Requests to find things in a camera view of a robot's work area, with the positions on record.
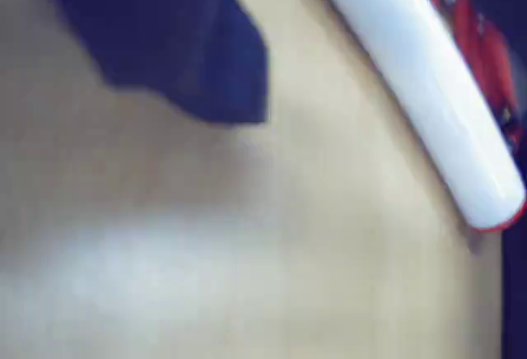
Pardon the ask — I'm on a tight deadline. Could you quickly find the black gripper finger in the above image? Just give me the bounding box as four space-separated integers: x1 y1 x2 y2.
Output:
455 0 527 359
35 0 272 125

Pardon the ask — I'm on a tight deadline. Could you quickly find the red and white pen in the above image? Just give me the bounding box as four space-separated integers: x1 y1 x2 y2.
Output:
302 0 527 235

